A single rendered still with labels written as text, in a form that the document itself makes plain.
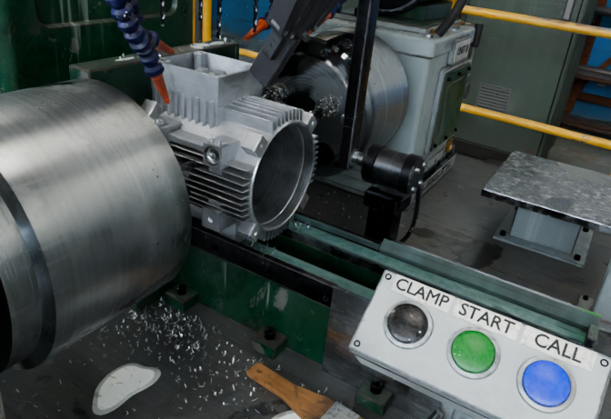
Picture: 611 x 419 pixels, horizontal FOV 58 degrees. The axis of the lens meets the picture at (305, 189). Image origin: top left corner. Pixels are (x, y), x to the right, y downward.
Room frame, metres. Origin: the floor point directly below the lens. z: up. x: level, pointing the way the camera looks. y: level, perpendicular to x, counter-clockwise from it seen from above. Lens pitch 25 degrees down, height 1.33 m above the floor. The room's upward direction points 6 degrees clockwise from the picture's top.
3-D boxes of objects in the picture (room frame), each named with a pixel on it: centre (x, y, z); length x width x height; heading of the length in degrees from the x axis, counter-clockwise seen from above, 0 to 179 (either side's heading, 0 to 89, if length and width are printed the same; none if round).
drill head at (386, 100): (1.03, -0.04, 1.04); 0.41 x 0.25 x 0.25; 151
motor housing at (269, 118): (0.74, 0.12, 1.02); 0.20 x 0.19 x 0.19; 61
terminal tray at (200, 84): (0.76, 0.15, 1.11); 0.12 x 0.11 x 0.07; 61
